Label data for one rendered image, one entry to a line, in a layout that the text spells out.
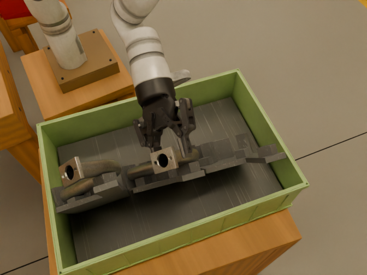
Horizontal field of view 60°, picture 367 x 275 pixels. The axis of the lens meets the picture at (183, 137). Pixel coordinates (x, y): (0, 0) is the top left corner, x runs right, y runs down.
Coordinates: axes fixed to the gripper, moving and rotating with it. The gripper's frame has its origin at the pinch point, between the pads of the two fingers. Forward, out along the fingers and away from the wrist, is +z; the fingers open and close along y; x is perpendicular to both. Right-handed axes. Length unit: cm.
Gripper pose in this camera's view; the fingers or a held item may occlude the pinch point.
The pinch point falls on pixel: (171, 154)
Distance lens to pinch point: 60.7
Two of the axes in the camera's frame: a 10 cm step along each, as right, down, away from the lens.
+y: 7.6, -2.7, -5.9
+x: 6.0, -0.7, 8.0
